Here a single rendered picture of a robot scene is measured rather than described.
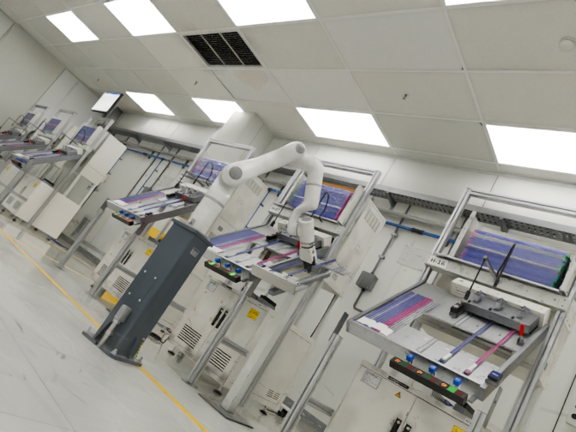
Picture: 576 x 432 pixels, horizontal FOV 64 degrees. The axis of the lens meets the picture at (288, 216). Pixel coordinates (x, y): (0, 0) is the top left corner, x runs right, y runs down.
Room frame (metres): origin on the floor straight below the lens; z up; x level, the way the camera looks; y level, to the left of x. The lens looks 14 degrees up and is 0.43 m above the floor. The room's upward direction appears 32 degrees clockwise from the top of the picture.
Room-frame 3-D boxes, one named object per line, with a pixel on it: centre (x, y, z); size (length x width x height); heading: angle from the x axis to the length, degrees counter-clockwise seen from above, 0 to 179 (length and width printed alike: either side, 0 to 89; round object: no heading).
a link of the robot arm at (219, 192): (2.46, 0.38, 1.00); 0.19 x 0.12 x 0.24; 13
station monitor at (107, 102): (6.77, 3.18, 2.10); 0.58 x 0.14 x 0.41; 44
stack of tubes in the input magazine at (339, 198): (3.39, -0.17, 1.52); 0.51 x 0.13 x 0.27; 44
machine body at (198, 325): (3.52, -0.21, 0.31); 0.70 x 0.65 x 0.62; 44
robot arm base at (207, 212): (2.43, 0.37, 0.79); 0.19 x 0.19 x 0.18
